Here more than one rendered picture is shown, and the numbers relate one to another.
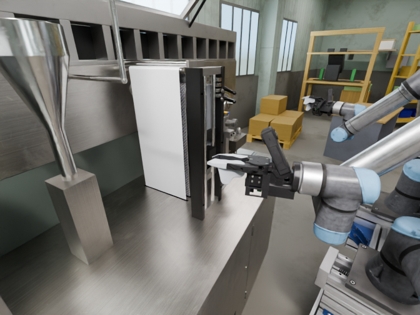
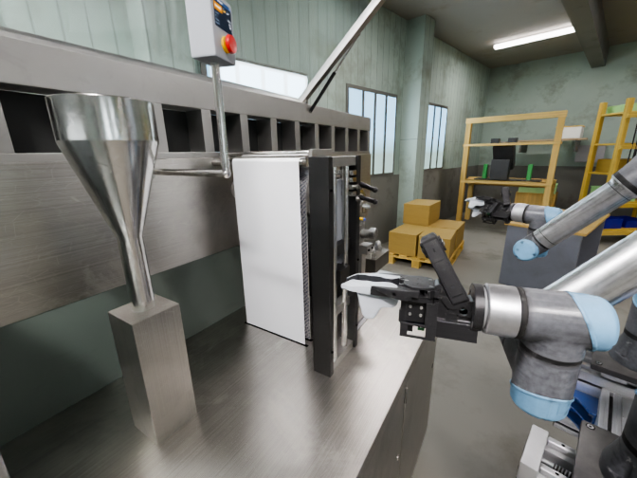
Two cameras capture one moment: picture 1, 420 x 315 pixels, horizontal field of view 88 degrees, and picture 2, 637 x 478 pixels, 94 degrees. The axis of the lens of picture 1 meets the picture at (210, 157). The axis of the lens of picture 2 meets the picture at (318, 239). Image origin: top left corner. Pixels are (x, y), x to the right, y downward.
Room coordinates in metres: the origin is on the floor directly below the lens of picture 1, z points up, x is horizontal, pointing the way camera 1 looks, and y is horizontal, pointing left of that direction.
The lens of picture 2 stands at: (0.02, 0.02, 1.45)
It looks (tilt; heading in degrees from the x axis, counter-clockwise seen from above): 16 degrees down; 3
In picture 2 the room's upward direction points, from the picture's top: 1 degrees counter-clockwise
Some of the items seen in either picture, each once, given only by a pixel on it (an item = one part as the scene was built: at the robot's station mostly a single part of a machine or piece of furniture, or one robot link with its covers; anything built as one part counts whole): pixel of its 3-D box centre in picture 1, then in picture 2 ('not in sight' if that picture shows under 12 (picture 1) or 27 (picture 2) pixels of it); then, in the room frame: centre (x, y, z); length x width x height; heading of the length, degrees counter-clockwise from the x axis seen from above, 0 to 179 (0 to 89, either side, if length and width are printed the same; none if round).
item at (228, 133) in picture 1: (226, 145); (362, 266); (1.03, -0.09, 1.05); 0.06 x 0.05 x 0.31; 60
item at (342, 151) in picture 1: (362, 130); (554, 248); (3.43, -2.54, 0.35); 1.31 x 0.68 x 0.70; 133
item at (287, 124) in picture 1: (277, 119); (428, 230); (4.18, -1.34, 0.36); 1.31 x 0.99 x 0.73; 138
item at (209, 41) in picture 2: not in sight; (215, 30); (0.62, 0.23, 1.66); 0.07 x 0.07 x 0.10; 78
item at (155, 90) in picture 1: (154, 134); (263, 249); (0.87, 0.23, 1.17); 0.34 x 0.05 x 0.54; 60
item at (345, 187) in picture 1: (345, 184); (557, 320); (0.41, -0.30, 1.21); 0.11 x 0.08 x 0.09; 74
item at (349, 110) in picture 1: (353, 111); (542, 216); (1.16, -0.78, 1.20); 0.11 x 0.08 x 0.09; 36
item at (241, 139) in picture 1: (212, 136); (340, 253); (1.32, -0.02, 1.00); 0.40 x 0.16 x 0.06; 60
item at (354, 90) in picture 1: (339, 75); (511, 173); (6.14, -3.47, 1.02); 1.51 x 1.35 x 2.03; 48
